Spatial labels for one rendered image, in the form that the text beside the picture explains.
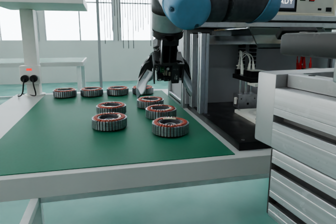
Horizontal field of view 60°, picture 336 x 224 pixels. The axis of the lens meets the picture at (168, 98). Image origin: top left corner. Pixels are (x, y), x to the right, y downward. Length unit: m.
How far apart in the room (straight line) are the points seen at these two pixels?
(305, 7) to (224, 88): 0.43
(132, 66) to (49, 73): 1.96
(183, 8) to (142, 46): 6.85
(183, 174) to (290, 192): 0.38
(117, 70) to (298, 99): 7.04
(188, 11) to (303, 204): 0.33
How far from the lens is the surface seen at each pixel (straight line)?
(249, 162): 0.76
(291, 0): 1.22
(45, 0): 1.30
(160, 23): 0.64
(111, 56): 7.29
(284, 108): 0.35
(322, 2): 1.30
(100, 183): 0.69
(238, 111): 1.05
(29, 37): 1.58
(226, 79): 1.24
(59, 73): 7.39
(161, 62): 0.66
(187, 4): 0.50
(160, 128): 0.85
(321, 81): 0.34
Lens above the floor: 1.03
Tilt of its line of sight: 12 degrees down
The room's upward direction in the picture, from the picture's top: straight up
